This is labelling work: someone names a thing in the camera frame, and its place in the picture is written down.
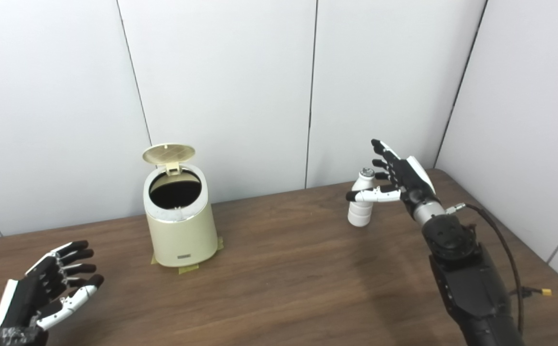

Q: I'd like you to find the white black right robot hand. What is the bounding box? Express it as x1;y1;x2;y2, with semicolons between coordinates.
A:
346;139;440;217

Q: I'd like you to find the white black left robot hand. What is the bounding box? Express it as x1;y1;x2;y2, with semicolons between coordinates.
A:
0;240;105;346

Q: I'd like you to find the small white plastic bottle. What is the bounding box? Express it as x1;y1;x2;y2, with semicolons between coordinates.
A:
347;167;376;227

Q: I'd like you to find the cream-colored lidded bin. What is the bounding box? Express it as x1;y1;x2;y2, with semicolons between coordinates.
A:
142;143;219;268

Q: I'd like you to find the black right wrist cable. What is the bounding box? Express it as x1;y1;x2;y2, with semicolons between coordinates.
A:
446;202;524;337

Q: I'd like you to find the yellow cable connector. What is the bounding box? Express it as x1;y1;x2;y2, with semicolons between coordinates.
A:
509;287;552;297

